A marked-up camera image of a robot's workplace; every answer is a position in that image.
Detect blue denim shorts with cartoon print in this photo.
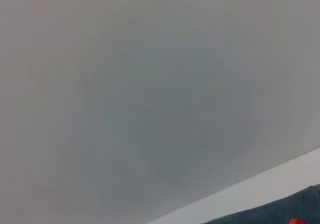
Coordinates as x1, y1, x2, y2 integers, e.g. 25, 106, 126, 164
199, 183, 320, 224

